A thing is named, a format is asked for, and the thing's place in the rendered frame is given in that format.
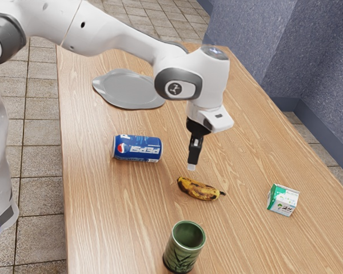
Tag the spotted yellow banana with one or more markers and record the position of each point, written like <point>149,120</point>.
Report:
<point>195,189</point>

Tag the grey round plate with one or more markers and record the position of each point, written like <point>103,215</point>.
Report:
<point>125,88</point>

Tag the blue soda can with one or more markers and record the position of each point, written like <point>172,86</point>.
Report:
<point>137,148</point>

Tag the white green milk carton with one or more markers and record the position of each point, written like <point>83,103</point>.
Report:
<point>281,201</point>

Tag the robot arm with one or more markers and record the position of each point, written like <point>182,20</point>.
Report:
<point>111,34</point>

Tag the green ceramic cup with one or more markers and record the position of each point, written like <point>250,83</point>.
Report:
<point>183,251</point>

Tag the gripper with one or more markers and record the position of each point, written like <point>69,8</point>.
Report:
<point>196,137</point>

